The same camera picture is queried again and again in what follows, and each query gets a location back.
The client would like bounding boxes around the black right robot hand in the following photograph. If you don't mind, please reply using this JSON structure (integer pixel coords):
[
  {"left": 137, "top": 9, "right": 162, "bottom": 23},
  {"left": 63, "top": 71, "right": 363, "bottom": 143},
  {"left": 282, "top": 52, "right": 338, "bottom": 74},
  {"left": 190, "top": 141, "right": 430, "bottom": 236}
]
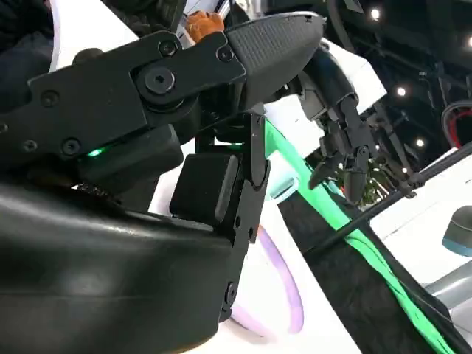
[{"left": 0, "top": 10, "right": 325, "bottom": 354}]

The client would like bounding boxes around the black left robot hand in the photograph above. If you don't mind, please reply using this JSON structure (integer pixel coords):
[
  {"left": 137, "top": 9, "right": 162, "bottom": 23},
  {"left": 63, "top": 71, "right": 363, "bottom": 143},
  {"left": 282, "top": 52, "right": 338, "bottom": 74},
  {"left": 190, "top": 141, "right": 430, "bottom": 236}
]
[{"left": 296, "top": 47, "right": 372, "bottom": 204}]

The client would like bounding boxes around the small orange white bread roll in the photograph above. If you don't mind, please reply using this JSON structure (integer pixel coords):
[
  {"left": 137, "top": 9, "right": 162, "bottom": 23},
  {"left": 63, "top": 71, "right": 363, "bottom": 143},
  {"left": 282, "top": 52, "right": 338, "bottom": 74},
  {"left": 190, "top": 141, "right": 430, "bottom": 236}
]
[{"left": 184, "top": 10, "right": 225, "bottom": 42}]

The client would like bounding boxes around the pale green mug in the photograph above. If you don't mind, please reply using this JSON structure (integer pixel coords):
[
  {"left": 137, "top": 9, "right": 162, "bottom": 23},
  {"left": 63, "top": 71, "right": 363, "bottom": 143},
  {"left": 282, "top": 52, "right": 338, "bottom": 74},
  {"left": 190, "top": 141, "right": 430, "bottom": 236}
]
[{"left": 268, "top": 176, "right": 302, "bottom": 203}]

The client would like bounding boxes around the black metal rod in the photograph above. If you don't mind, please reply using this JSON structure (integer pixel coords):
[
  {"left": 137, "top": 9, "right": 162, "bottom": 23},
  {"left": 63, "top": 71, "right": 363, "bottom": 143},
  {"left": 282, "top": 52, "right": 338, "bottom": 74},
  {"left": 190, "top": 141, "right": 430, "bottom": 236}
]
[{"left": 305, "top": 145, "right": 472, "bottom": 259}]

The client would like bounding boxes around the white workshop desk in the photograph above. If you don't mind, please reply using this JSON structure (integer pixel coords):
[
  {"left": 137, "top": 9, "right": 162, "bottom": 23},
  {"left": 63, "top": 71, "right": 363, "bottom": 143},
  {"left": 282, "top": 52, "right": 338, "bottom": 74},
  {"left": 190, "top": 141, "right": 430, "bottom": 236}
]
[{"left": 368, "top": 145, "right": 472, "bottom": 285}]

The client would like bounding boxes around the grey blue round object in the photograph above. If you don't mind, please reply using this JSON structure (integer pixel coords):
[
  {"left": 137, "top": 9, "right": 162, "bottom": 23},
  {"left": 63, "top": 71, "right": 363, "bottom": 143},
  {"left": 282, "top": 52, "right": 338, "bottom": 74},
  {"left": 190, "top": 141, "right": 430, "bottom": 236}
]
[{"left": 442, "top": 205, "right": 472, "bottom": 258}]

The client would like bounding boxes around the lilac plate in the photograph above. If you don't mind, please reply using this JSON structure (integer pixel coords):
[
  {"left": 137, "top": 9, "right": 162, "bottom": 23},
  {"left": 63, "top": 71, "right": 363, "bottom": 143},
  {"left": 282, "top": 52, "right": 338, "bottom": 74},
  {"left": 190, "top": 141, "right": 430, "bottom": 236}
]
[{"left": 221, "top": 224, "right": 305, "bottom": 340}]

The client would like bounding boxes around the black curtain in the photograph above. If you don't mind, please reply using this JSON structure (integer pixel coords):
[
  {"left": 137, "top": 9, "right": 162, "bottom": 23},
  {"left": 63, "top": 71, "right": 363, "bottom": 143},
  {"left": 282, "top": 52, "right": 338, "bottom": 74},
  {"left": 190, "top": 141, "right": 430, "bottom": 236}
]
[{"left": 278, "top": 191, "right": 472, "bottom": 354}]

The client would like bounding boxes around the red black cable coil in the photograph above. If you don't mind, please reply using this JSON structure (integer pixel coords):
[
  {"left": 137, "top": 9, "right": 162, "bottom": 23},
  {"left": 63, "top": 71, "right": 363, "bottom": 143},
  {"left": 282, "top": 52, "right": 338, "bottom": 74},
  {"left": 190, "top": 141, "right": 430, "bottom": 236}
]
[{"left": 440, "top": 99, "right": 472, "bottom": 149}]

